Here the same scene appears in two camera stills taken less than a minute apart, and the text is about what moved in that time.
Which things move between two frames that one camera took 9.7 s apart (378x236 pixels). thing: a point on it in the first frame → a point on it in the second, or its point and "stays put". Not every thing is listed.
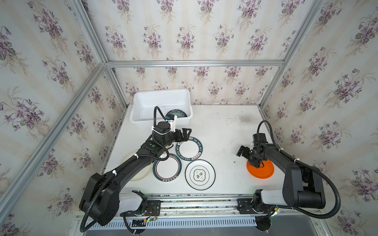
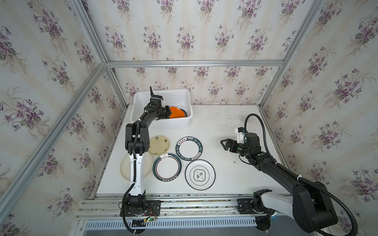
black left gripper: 185,137 → 167,113
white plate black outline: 200,174 stays put
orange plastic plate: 261,172 → 176,112
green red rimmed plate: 168,170 stays put
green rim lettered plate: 190,150 stays put
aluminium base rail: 201,206 stays put
